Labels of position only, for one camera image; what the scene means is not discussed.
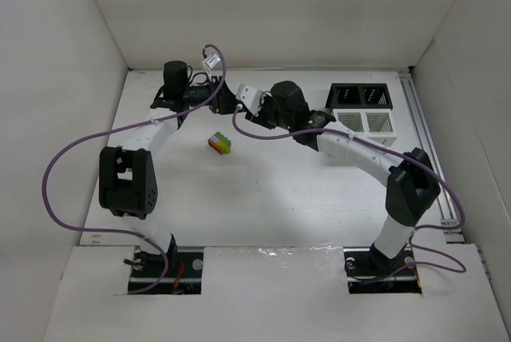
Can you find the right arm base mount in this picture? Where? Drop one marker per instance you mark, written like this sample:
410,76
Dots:
365,277

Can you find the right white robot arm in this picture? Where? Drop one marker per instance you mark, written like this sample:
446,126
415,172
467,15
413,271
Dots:
410,187

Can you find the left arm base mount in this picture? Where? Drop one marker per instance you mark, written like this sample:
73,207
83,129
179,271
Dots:
183,277

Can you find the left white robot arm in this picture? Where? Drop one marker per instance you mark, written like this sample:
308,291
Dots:
127,176

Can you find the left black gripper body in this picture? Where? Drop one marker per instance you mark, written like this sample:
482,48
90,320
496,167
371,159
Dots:
218,97

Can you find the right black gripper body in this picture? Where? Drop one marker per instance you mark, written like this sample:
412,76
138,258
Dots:
263,111

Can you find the aluminium rail right side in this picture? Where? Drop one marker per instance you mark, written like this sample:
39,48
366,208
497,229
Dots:
448,214

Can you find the black slotted container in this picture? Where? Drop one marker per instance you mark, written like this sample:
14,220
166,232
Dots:
359,96

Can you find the white slotted container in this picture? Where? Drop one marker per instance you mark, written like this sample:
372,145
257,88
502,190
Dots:
376,124

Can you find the orange green lego stack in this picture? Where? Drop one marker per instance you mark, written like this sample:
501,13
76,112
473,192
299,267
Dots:
221,144

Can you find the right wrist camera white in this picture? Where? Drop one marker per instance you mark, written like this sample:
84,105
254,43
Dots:
251,98

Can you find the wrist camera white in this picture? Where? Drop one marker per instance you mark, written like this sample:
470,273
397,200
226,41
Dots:
210,62
251,98

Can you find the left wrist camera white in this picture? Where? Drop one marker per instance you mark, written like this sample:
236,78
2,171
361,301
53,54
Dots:
210,62

